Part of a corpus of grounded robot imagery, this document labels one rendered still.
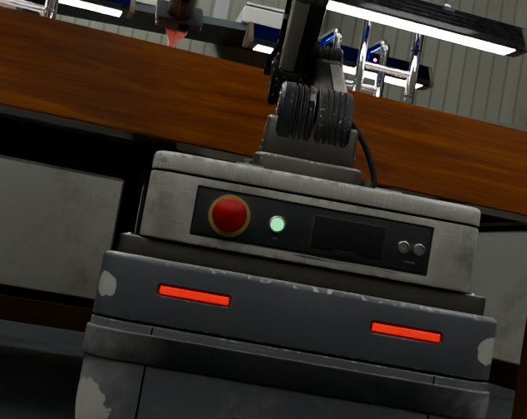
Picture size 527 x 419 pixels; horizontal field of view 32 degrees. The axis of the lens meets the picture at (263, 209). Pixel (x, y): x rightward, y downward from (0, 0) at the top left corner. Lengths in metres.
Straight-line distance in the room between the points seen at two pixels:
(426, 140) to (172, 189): 0.96
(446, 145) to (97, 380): 1.12
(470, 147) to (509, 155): 0.10
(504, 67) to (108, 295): 3.71
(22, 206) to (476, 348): 3.44
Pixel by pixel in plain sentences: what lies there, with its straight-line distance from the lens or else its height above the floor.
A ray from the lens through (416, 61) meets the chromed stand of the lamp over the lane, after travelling 2.53.
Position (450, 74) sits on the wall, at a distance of 4.56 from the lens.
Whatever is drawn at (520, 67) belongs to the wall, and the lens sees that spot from 4.67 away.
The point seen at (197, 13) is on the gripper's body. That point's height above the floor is 0.89.
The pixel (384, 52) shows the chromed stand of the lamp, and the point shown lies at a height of 1.07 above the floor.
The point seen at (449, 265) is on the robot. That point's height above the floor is 0.40.
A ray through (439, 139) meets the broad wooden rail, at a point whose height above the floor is 0.70.
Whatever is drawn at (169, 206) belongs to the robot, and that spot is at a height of 0.41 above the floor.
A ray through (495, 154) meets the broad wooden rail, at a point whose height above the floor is 0.70.
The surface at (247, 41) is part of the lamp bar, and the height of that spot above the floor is 1.04.
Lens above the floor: 0.33
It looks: 5 degrees up
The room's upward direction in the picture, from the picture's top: 10 degrees clockwise
